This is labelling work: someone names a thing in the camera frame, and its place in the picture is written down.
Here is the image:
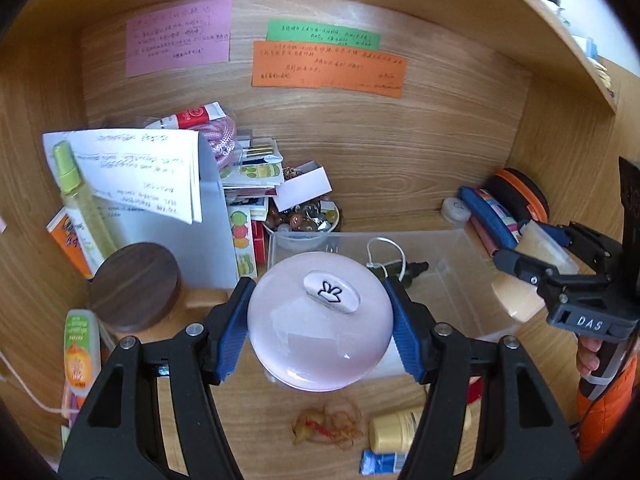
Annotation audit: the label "pink coiled rope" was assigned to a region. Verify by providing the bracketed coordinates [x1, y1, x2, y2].
[192, 115, 240, 167]

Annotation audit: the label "fruit sticker sheets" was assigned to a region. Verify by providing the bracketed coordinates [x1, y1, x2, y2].
[220, 137, 286, 278]

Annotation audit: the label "beige plastic container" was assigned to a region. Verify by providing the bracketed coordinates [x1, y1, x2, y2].
[491, 220, 582, 324]

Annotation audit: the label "orange paper note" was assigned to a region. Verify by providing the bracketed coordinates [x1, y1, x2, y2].
[251, 40, 408, 98]

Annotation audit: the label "white round tape roll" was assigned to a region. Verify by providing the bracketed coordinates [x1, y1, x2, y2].
[441, 197, 473, 226]

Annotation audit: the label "green paper note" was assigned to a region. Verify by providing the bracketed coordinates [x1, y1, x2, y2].
[266, 19, 382, 52]

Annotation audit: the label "black and orange pouch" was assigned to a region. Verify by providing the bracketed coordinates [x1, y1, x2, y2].
[487, 167, 551, 228]

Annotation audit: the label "person's right hand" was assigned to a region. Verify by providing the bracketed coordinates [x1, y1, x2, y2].
[575, 334, 609, 379]

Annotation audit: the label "dark green small bottle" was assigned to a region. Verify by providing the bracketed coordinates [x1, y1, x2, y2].
[369, 260, 431, 288]

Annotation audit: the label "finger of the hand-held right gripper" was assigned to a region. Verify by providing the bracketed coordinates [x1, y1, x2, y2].
[492, 248, 571, 292]
[539, 220, 624, 277]

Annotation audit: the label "bunch of rubber bands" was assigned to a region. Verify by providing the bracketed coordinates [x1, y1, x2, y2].
[291, 401, 365, 451]

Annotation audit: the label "green and orange tube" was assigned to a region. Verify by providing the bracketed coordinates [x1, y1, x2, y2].
[62, 308, 102, 395]

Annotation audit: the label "handwritten white paper sheets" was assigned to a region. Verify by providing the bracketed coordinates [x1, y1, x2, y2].
[42, 129, 203, 225]

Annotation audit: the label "pink paper note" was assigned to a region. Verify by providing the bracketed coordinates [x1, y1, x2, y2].
[125, 0, 233, 79]

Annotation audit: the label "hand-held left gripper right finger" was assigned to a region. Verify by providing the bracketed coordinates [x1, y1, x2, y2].
[383, 277, 584, 480]

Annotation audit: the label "wooden desktop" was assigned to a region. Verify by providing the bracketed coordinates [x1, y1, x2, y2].
[30, 200, 588, 480]

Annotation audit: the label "wooden shelf board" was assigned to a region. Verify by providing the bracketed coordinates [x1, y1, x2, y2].
[472, 0, 620, 114]

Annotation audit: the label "blue pencil case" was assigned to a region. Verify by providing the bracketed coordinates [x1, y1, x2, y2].
[458, 186, 521, 251]

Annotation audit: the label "person's right forearm orange sleeve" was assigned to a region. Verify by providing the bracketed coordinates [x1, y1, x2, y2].
[575, 342, 640, 463]

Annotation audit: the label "green spray bottle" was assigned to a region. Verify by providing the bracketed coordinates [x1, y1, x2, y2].
[52, 141, 119, 267]

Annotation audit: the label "small white cardboard box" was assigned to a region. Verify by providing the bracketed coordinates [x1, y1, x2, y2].
[271, 160, 333, 212]

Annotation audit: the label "yellow cream bottle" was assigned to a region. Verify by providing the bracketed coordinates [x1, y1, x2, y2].
[369, 405, 473, 453]

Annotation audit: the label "orange printed box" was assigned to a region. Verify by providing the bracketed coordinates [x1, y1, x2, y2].
[46, 207, 96, 281]

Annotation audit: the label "red and white tube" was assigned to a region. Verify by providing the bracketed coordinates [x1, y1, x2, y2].
[145, 102, 226, 131]

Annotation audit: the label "clear plastic storage box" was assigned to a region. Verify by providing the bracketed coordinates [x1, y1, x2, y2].
[266, 228, 523, 378]

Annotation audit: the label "jar with dark wooden lid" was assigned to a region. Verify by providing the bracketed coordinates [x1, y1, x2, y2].
[89, 242, 187, 346]

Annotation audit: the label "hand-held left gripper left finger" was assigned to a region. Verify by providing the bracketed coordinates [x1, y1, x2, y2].
[57, 276, 257, 480]

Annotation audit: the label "blue small packet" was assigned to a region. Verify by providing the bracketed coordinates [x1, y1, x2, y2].
[360, 450, 412, 476]

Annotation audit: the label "white cable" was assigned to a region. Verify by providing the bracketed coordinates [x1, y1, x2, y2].
[0, 347, 81, 417]

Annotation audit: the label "bowl of glass beads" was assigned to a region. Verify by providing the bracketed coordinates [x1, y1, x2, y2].
[263, 200, 343, 235]

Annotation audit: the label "pink round lid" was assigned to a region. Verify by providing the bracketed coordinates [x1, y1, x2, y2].
[247, 253, 396, 392]

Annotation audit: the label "pink flat notebook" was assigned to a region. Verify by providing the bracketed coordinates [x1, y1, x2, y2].
[467, 217, 501, 258]

